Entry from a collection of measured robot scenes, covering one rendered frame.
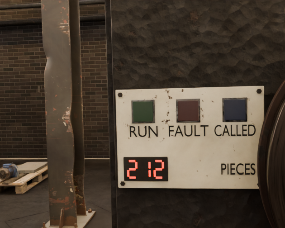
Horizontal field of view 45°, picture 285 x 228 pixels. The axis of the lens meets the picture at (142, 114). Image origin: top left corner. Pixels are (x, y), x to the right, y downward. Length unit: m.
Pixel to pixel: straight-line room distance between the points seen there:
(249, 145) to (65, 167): 2.75
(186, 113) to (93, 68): 6.26
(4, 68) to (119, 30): 6.93
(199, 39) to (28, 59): 6.76
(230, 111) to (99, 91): 6.22
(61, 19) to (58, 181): 1.49
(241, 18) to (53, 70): 2.72
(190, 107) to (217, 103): 0.05
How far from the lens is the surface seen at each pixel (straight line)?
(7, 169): 4.97
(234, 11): 0.65
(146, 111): 0.61
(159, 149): 0.62
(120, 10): 0.66
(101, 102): 6.77
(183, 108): 0.60
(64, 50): 3.23
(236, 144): 0.62
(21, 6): 6.98
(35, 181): 5.28
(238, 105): 0.61
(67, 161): 3.25
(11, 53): 7.49
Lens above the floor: 1.23
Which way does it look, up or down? 3 degrees down
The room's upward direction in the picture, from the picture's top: 1 degrees counter-clockwise
